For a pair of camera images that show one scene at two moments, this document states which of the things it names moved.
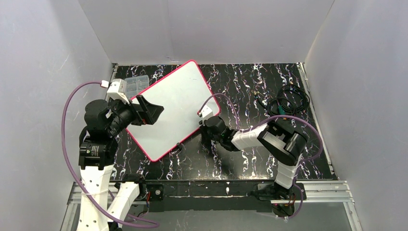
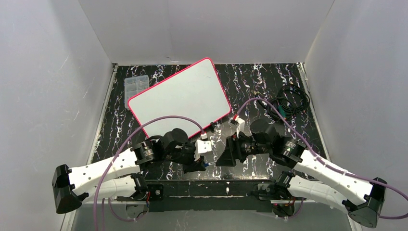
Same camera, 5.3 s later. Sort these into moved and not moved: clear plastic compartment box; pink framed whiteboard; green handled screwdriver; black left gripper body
Moved: black left gripper body; pink framed whiteboard
Not moved: clear plastic compartment box; green handled screwdriver
